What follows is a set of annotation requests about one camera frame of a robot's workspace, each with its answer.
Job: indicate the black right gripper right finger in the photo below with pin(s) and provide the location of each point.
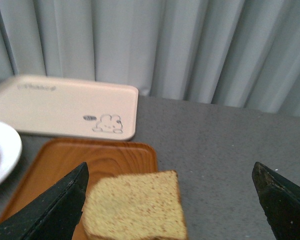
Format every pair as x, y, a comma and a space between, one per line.
280, 200

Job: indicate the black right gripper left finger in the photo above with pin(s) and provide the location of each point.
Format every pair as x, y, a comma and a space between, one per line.
54, 214

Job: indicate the white round plate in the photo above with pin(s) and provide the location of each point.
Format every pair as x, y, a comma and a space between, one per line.
10, 150

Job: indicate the bread slice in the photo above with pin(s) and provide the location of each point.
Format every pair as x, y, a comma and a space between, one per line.
144, 206

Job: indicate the wooden brown tray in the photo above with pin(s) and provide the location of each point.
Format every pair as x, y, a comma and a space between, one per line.
61, 155

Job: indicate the pink bunny tray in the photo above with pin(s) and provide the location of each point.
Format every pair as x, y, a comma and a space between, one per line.
56, 106

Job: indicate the grey curtain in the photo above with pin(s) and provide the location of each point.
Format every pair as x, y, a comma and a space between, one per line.
238, 53

